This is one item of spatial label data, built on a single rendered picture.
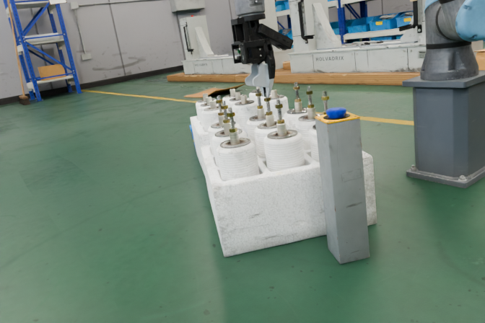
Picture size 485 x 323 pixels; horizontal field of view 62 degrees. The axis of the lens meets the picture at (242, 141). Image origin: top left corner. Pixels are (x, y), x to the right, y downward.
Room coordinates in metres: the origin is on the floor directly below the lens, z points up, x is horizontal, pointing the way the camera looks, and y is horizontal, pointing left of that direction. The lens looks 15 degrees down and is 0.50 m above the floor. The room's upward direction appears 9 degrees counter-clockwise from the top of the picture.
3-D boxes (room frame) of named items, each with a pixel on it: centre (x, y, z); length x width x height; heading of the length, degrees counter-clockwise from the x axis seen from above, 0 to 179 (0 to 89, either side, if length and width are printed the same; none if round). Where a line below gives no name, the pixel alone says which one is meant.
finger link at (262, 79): (1.06, -0.07, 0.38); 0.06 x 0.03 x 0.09; 115
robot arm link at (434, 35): (1.16, -0.62, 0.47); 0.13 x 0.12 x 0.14; 175
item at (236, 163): (0.95, 0.02, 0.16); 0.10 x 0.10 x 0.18
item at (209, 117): (1.49, 0.09, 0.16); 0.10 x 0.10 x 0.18
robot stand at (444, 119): (1.16, -0.62, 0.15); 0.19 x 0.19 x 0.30; 34
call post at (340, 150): (0.80, -0.20, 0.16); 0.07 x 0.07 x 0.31; 8
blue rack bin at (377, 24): (6.17, -2.41, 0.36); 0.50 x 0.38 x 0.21; 124
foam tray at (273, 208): (1.08, -0.08, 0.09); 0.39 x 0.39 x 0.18; 8
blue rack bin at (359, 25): (6.55, -2.19, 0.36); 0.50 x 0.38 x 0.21; 124
